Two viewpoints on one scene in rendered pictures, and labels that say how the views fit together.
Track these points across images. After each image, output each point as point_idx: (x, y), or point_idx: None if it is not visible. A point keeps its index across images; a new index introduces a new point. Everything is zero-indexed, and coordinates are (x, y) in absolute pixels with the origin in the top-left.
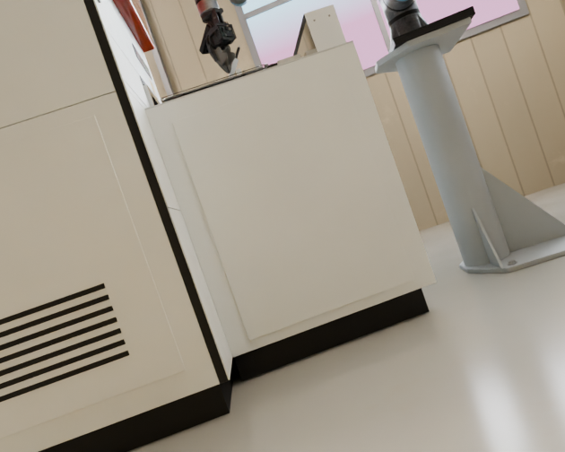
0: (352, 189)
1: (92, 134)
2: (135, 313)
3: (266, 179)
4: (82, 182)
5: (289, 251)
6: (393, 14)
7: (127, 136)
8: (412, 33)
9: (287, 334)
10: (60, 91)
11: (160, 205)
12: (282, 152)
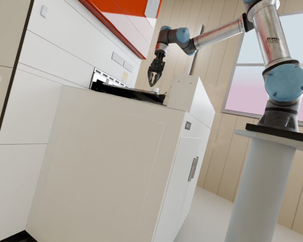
0: (119, 208)
1: None
2: None
3: (83, 160)
4: None
5: (70, 208)
6: (270, 104)
7: (4, 95)
8: (265, 129)
9: None
10: None
11: None
12: (99, 151)
